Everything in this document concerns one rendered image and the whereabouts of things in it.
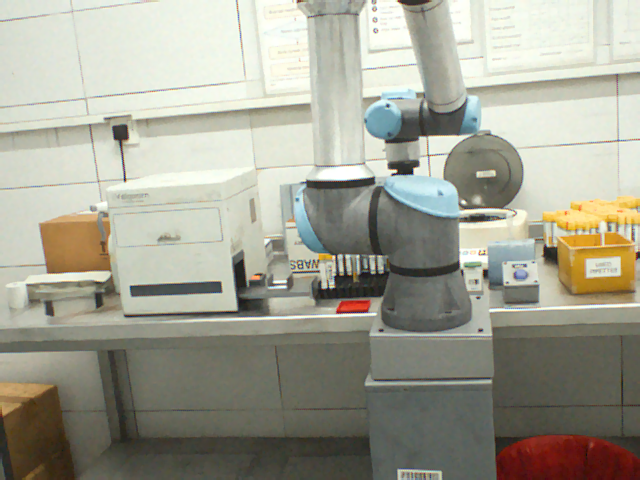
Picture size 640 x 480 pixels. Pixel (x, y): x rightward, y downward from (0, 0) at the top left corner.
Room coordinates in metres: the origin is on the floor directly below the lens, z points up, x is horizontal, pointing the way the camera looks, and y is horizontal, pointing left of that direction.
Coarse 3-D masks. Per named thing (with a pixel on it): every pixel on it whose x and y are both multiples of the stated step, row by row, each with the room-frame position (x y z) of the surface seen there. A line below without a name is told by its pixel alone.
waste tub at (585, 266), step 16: (560, 240) 1.55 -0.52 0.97; (576, 240) 1.58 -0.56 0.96; (592, 240) 1.57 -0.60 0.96; (608, 240) 1.57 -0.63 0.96; (624, 240) 1.51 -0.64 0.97; (560, 256) 1.56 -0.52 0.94; (576, 256) 1.46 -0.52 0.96; (592, 256) 1.45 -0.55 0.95; (608, 256) 1.45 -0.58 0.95; (624, 256) 1.44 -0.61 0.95; (560, 272) 1.56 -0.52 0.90; (576, 272) 1.46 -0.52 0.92; (592, 272) 1.45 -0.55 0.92; (608, 272) 1.45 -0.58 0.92; (624, 272) 1.44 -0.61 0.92; (576, 288) 1.46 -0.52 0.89; (592, 288) 1.45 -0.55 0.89; (608, 288) 1.45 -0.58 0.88; (624, 288) 1.44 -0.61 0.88
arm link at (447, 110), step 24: (408, 0) 1.19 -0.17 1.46; (432, 0) 1.18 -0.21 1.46; (408, 24) 1.25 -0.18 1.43; (432, 24) 1.23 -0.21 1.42; (432, 48) 1.26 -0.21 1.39; (456, 48) 1.30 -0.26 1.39; (432, 72) 1.30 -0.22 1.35; (456, 72) 1.32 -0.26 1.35; (432, 96) 1.35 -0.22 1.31; (456, 96) 1.35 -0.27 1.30; (432, 120) 1.41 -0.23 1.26; (456, 120) 1.39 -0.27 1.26; (480, 120) 1.42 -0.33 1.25
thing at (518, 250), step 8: (512, 240) 1.59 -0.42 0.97; (520, 240) 1.58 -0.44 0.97; (528, 240) 1.57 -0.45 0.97; (488, 248) 1.57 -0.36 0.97; (496, 248) 1.56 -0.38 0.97; (504, 248) 1.56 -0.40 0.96; (512, 248) 1.55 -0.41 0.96; (520, 248) 1.55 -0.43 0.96; (528, 248) 1.54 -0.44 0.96; (488, 256) 1.57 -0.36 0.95; (496, 256) 1.56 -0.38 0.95; (504, 256) 1.56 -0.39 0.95; (512, 256) 1.55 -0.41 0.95; (520, 256) 1.55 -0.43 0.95; (528, 256) 1.54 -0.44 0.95; (488, 264) 1.57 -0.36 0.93; (496, 264) 1.57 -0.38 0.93; (488, 272) 1.57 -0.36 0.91; (496, 272) 1.57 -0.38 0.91; (488, 280) 1.57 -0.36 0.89; (496, 280) 1.57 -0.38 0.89; (488, 288) 1.56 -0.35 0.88; (496, 288) 1.55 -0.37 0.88
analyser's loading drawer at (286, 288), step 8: (272, 280) 1.61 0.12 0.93; (288, 280) 1.57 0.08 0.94; (312, 280) 1.56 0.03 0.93; (240, 288) 1.63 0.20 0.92; (248, 288) 1.62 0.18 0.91; (256, 288) 1.61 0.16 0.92; (264, 288) 1.60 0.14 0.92; (272, 288) 1.56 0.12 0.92; (280, 288) 1.56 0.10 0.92; (288, 288) 1.56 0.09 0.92; (296, 288) 1.58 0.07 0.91; (304, 288) 1.57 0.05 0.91; (312, 288) 1.54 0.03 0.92; (240, 296) 1.57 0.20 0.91; (248, 296) 1.57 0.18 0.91; (256, 296) 1.57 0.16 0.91; (264, 296) 1.56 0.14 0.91; (272, 296) 1.56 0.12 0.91; (280, 296) 1.56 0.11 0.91; (288, 296) 1.55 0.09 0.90; (296, 296) 1.55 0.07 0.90; (312, 296) 1.54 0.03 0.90
